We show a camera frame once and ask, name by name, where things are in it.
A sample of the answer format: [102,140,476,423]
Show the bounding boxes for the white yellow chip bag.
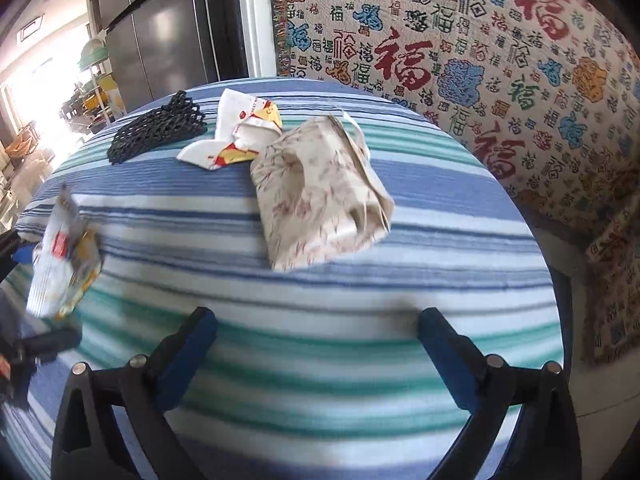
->
[26,185,102,318]

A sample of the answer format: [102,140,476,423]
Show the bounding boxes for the black foam net sleeve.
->
[106,90,207,165]

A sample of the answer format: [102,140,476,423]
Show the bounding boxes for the beige floral paper bag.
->
[250,113,395,272]

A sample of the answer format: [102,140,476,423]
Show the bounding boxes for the white yellow paper wrapper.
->
[177,89,283,170]

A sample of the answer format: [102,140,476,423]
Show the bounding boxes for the round table striped cloth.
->
[1,79,564,479]

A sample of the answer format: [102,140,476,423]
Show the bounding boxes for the green tiered storage rack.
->
[78,37,126,125]

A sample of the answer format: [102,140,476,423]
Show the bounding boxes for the grey multi-door refrigerator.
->
[98,0,219,112]

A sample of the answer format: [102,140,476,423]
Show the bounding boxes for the patterned fu character cloth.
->
[273,0,639,362]

